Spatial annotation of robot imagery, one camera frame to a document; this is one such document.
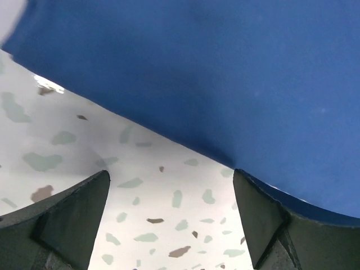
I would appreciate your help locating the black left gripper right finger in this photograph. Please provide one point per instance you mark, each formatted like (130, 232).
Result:
(283, 232)

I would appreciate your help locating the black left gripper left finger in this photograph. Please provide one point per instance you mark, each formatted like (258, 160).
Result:
(58, 232)

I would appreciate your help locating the blue surgical cloth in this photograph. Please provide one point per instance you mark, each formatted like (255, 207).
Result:
(270, 87)

